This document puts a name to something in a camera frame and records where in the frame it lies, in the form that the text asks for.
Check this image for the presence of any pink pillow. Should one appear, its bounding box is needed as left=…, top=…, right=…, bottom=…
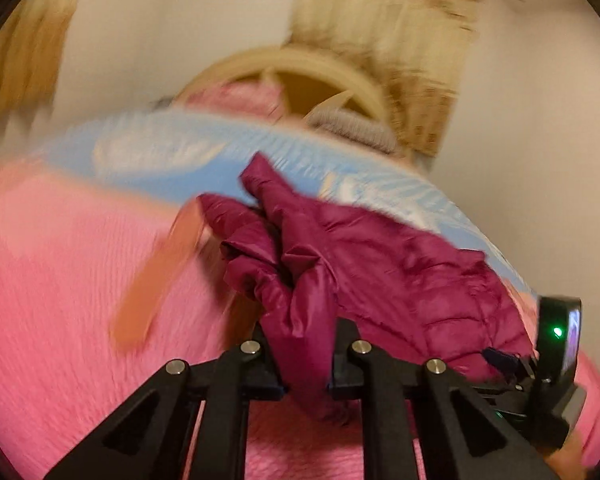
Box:
left=180, top=82, right=287, bottom=122

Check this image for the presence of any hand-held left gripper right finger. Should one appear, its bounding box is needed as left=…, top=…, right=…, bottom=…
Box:
left=327, top=319, right=562, bottom=480

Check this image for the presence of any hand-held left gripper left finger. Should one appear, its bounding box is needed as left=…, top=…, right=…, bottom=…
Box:
left=45, top=327, right=287, bottom=480

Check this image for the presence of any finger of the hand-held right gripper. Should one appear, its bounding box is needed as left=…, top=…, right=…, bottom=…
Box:
left=481, top=347, right=537, bottom=387

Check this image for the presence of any magenta puffer jacket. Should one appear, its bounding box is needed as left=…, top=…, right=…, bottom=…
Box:
left=200, top=152, right=539, bottom=427

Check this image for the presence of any grey striped pillow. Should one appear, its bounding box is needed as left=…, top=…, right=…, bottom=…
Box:
left=304, top=104, right=400, bottom=157

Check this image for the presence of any beige patterned curtain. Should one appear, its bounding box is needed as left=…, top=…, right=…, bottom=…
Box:
left=284, top=0, right=493, bottom=157
left=0, top=0, right=83, bottom=128

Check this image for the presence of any cream wooden headboard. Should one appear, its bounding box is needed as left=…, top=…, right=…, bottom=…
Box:
left=174, top=46, right=397, bottom=122

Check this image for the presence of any blue and pink printed blanket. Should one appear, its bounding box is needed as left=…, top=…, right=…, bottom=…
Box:
left=0, top=109, right=600, bottom=480

